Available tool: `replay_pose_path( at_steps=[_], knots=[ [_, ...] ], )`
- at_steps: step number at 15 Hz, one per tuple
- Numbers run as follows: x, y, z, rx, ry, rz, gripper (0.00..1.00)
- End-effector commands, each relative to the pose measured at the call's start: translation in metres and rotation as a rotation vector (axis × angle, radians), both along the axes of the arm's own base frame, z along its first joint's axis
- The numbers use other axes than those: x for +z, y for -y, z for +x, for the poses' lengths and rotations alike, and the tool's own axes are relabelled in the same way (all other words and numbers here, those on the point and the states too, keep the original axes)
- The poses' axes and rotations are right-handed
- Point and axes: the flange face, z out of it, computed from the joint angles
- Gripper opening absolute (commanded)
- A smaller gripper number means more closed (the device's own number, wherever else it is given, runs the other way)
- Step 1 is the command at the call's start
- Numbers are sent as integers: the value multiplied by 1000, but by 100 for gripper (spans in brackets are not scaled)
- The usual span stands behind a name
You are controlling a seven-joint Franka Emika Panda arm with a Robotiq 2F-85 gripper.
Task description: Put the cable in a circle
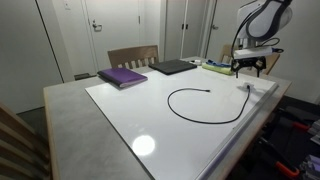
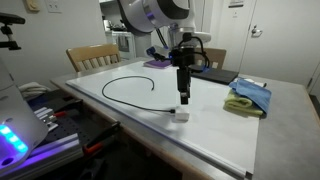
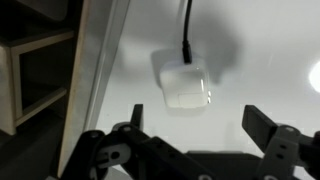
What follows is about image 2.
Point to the beige wall thermostat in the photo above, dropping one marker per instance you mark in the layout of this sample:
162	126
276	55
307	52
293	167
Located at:
32	4

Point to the black camera on mount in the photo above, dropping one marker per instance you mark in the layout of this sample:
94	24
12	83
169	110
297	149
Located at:
10	18

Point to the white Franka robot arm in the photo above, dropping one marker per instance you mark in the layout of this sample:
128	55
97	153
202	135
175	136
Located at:
150	13

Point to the yellow-green folded cloth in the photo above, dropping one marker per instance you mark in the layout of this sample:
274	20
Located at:
238	104

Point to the brown wooden slat chair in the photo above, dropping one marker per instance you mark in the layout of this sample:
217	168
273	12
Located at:
217	55

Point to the door sign plate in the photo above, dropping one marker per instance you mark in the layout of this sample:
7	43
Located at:
236	3

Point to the blue folded cloth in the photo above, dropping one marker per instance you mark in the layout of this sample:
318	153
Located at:
253	93

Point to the white wall switch plate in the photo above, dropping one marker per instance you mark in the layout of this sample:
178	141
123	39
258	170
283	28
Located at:
54	5

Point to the black laptop sleeve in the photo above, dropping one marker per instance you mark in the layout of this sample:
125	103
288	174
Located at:
216	75

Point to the white bundled cloth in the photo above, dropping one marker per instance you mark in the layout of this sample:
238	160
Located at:
31	89

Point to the purple notebook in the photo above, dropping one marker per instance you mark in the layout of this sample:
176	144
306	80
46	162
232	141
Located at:
156	64

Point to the silver metal bracket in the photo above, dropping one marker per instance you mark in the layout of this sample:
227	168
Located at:
45	115

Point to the large white whiteboard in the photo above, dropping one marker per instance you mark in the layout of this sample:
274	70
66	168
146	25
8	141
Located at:
150	100

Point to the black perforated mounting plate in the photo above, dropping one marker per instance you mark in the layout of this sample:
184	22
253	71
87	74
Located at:
76	126

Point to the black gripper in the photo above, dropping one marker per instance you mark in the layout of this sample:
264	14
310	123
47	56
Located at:
183	57

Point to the grey towel on stove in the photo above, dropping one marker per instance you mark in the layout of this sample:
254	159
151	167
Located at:
123	42

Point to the light wooden slat chair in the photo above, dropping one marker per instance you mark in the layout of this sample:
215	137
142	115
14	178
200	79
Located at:
93	52

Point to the aluminium frame rail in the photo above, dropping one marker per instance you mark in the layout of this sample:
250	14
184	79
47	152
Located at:
50	150

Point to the white kitchen stove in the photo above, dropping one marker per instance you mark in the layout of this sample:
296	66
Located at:
131	46

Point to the white wrist camera block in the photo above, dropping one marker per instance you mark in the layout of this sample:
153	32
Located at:
158	50

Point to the white charger block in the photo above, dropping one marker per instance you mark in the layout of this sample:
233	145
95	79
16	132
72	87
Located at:
182	114

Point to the white whiteboard marker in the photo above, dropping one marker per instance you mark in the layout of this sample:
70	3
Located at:
255	82

